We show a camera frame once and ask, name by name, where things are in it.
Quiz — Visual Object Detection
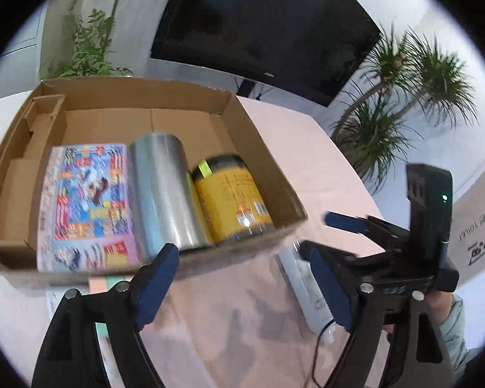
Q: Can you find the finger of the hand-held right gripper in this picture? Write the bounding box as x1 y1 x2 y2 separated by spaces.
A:
297 240 363 283
322 211 410 252

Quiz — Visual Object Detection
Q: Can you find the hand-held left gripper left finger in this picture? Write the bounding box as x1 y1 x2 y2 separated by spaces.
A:
32 242 181 388

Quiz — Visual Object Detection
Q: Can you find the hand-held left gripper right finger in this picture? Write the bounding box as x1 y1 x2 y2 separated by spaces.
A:
308 246 456 388

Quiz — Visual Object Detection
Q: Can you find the white plastic bottle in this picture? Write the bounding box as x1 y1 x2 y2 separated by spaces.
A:
277 242 339 344

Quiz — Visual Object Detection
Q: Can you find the cardboard box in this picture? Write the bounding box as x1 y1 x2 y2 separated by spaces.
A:
0 78 310 288

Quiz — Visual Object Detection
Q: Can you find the person's right forearm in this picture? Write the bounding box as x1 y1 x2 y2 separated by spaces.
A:
438 293 485 381

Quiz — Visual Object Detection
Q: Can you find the person's right hand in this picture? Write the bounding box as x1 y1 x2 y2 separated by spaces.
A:
426 291 456 326

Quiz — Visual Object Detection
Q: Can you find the cardboard sign with characters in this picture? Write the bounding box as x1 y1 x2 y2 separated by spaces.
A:
446 165 485 290

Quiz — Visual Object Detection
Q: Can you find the pink paper pad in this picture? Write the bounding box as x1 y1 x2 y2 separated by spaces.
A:
88 277 134 293

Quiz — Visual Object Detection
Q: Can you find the silver metal can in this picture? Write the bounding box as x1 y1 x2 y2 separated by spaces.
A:
128 132 215 262

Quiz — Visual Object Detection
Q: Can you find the white paper sheet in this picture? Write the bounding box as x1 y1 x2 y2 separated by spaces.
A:
46 288 68 317

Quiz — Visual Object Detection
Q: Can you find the spiky palm plant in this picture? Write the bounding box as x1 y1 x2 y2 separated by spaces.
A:
330 24 480 195

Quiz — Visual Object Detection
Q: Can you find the colourful printed flat box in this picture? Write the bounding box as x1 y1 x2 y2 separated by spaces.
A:
36 142 140 273

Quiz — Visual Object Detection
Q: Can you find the yellow labelled can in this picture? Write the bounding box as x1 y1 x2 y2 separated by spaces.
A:
189 154 275 245

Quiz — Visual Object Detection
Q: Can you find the black television stand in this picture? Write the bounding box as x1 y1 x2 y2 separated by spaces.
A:
233 75 268 101

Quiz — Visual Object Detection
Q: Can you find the black television screen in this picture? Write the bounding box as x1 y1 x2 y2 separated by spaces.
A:
150 0 383 108

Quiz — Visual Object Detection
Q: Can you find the leafy green plant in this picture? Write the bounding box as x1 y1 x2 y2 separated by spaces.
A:
48 0 183 80

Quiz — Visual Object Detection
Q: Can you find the black cable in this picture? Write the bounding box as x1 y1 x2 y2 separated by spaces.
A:
310 318 350 388

